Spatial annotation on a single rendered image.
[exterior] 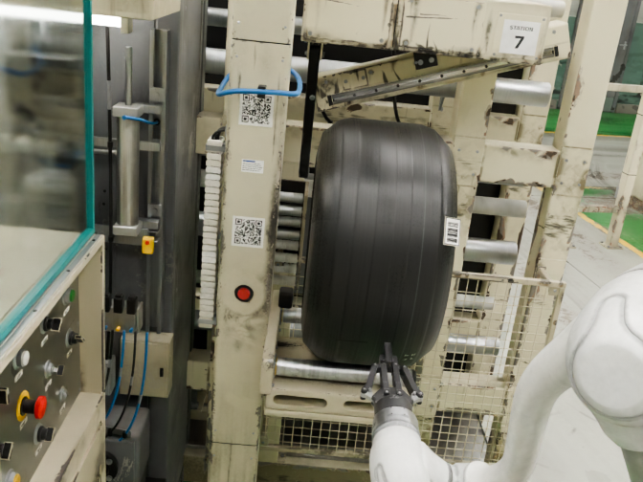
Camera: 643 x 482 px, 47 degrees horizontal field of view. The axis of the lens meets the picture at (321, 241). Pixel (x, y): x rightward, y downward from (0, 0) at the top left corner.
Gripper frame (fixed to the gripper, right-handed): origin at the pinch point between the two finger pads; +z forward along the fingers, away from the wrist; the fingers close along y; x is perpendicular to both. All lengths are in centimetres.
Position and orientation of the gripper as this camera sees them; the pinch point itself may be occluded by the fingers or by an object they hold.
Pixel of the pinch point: (388, 357)
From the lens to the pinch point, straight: 161.8
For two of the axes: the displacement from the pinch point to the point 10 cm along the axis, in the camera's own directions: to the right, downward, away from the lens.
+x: -0.9, 8.8, 4.7
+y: -10.0, -0.9, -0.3
